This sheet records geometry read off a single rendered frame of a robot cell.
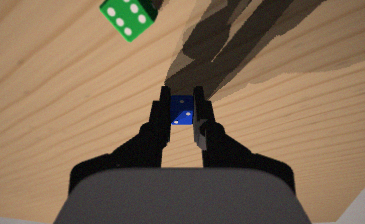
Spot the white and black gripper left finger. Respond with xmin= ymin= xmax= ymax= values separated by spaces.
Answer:
xmin=68 ymin=86 xmax=171 ymax=196

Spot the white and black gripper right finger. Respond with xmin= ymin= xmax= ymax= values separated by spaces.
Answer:
xmin=193 ymin=86 xmax=296 ymax=195

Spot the blue die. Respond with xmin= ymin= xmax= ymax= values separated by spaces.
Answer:
xmin=170 ymin=95 xmax=194 ymax=125

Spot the green die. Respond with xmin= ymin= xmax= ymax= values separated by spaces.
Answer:
xmin=99 ymin=0 xmax=158 ymax=42

